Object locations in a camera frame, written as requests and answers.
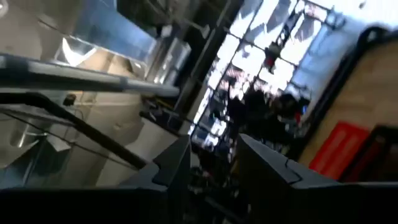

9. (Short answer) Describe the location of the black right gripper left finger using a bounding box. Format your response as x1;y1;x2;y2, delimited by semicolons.
119;135;191;218

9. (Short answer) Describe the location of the black plastic basket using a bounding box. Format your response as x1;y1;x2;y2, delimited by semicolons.
338;124;398;184

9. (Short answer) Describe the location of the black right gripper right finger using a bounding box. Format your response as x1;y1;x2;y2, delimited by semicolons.
238;133;341;224

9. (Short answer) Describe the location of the red plastic basket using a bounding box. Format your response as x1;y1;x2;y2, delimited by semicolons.
308;121;371;181

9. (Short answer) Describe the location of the black aluminium rig frame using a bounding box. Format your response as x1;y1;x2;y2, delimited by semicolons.
297;26;392;158

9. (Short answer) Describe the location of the grey metal beam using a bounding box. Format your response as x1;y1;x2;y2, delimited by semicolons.
0;54;182;98

